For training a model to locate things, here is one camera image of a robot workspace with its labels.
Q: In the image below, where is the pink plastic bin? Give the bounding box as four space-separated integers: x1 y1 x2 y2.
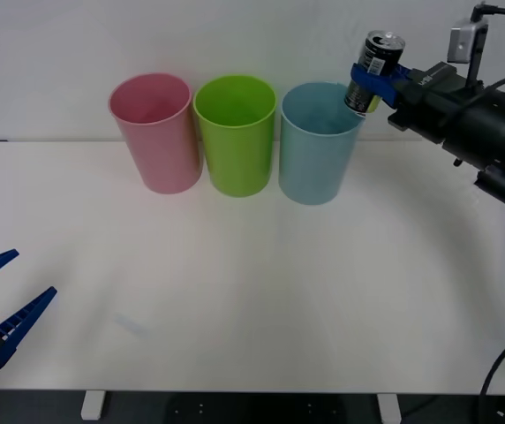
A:
108 72 201 195

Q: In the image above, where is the white table leg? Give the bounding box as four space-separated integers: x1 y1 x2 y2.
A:
79 391 106 421
376 392 402 424

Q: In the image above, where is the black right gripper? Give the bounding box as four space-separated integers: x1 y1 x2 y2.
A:
350 61 486 143

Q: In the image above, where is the black drink can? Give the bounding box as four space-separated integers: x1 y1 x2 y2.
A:
343 29 406 116

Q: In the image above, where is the yellow-green plastic bin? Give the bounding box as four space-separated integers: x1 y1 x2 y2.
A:
192 74 278 199

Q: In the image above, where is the pale blue plastic bin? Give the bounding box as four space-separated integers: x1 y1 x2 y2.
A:
277 81 366 207

